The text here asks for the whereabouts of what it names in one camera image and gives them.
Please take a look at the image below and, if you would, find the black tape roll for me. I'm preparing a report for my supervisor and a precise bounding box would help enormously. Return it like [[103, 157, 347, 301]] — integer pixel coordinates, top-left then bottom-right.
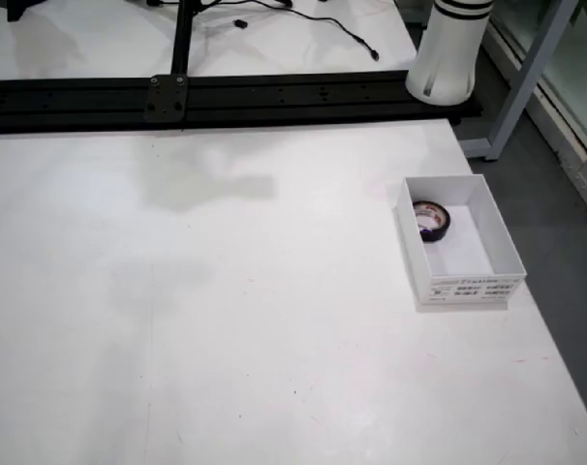
[[412, 200, 452, 243]]

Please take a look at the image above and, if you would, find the white cardboard bin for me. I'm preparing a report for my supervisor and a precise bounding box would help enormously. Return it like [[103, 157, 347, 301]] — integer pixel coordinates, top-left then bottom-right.
[[394, 174, 526, 311]]

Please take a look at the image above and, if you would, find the black stand foot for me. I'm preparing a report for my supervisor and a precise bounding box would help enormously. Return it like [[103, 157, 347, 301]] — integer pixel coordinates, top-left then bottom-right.
[[0, 0, 47, 23]]

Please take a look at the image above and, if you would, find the black aluminium rail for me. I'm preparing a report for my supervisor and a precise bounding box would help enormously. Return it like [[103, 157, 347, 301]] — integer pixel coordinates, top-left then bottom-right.
[[0, 70, 483, 136]]

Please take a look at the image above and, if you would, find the black bracket plate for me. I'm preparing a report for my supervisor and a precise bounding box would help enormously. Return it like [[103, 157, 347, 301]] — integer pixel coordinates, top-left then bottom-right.
[[144, 75, 188, 124]]

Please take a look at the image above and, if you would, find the black cable with plug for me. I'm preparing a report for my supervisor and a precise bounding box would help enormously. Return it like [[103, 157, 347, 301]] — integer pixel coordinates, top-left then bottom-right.
[[252, 0, 383, 63]]

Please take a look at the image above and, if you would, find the black upright post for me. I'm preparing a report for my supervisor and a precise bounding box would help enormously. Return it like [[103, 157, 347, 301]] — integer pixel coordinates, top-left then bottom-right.
[[170, 0, 196, 78]]

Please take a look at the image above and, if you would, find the grey metal frame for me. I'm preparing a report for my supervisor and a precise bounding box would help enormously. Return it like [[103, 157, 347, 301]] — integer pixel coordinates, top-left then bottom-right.
[[460, 0, 580, 161]]

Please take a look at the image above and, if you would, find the aluminium glass partition frame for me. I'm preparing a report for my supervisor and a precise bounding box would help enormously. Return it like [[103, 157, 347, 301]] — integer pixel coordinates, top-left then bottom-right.
[[486, 18, 587, 219]]

